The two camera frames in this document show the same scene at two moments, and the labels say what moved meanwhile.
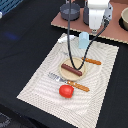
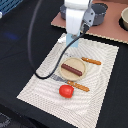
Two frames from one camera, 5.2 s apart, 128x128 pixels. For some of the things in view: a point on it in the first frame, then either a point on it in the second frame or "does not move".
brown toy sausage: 73,70 does not move
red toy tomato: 66,91 does not move
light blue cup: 83,40 → 69,40
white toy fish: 64,38 does not move
